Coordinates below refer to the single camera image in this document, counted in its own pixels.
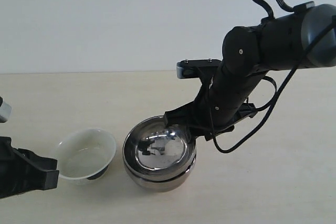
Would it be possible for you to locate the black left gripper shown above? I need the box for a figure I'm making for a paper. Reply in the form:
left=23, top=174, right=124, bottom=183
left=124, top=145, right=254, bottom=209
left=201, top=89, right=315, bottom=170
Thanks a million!
left=1, top=136, right=59, bottom=198

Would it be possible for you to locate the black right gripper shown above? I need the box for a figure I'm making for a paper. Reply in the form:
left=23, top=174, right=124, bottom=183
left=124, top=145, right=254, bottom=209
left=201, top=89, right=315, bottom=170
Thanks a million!
left=164, top=65, right=265, bottom=141

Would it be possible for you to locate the white ceramic bowl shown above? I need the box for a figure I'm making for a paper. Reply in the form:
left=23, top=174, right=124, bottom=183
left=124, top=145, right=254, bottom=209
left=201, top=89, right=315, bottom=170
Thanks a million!
left=51, top=128, right=118, bottom=185

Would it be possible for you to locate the ribbed stainless steel bowl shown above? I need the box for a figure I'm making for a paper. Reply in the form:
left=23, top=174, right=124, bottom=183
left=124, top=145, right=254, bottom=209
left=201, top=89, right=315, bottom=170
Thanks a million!
left=123, top=115, right=196, bottom=165

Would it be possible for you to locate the plain stainless steel bowl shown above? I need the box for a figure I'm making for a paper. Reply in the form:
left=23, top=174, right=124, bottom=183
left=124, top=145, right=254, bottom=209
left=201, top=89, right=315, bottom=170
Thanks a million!
left=123, top=152, right=196, bottom=193

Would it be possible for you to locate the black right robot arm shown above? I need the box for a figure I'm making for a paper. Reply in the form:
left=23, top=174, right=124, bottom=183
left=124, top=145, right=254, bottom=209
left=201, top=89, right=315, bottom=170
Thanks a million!
left=163, top=4, right=335, bottom=140

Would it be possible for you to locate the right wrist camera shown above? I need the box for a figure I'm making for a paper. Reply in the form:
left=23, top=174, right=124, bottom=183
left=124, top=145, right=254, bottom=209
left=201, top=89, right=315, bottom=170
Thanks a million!
left=176, top=59, right=221, bottom=79

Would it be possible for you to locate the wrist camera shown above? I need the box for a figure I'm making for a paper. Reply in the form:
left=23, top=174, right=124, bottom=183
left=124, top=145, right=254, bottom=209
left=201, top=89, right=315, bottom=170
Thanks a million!
left=0, top=97, right=12, bottom=123
left=176, top=59, right=221, bottom=79

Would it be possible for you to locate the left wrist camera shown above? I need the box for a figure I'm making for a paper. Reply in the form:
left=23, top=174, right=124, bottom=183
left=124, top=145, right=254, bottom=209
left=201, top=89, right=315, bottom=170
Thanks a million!
left=0, top=97, right=12, bottom=123

